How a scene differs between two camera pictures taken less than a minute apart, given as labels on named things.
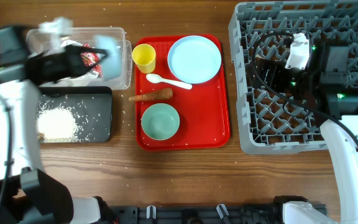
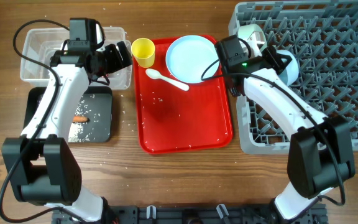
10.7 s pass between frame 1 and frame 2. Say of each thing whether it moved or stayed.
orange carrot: moved
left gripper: moved
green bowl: moved
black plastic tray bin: stayed
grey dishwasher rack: stayed
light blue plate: stayed
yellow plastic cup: moved
